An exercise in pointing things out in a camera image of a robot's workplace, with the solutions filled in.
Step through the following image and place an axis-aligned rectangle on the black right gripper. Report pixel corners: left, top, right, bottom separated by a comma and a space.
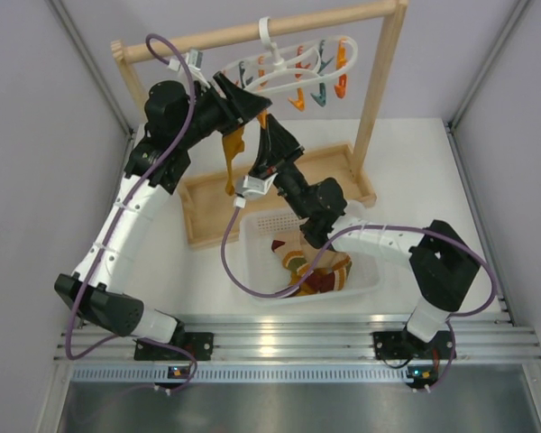
251, 115, 313, 221

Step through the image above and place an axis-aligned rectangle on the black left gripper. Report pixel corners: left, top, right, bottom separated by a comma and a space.
174, 70, 270, 148

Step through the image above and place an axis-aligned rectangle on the mustard yellow sock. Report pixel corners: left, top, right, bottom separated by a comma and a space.
222, 126, 244, 196

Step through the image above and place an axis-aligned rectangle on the orange clothes peg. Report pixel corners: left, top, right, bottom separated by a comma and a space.
257, 110, 268, 129

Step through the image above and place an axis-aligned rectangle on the white clip hanger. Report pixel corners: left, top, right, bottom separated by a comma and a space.
222, 17, 359, 112

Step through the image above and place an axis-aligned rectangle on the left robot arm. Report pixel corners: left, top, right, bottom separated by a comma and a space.
54, 73, 271, 358

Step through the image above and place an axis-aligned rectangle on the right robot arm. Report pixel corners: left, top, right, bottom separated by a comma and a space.
248, 115, 480, 358

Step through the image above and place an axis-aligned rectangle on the striped socks pile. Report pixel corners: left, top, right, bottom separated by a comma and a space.
270, 233, 353, 298

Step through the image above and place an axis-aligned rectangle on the wooden drying rack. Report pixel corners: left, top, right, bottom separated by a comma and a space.
103, 1, 408, 248

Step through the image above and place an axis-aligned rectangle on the white plastic basket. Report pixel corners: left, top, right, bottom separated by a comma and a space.
239, 208, 384, 306

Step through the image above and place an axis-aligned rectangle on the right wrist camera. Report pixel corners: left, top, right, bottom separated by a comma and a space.
234, 174, 277, 208

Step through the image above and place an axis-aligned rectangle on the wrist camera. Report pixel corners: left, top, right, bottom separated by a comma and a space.
234, 174, 277, 208
167, 49, 203, 73

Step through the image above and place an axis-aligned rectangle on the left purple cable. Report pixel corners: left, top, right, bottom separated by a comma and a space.
66, 33, 200, 390

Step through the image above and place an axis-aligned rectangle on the purple cable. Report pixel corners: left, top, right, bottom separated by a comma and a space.
66, 33, 200, 390
219, 205, 498, 389

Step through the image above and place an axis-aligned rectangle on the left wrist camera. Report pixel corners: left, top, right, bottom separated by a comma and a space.
167, 49, 203, 73

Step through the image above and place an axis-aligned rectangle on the aluminium frame rail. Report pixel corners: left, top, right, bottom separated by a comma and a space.
53, 313, 541, 388

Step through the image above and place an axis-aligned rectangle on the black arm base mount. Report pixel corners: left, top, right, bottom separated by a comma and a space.
133, 332, 214, 362

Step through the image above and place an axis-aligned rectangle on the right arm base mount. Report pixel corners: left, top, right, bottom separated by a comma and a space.
372, 329, 456, 364

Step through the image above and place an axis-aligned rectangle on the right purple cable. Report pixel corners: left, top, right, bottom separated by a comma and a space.
219, 205, 498, 389

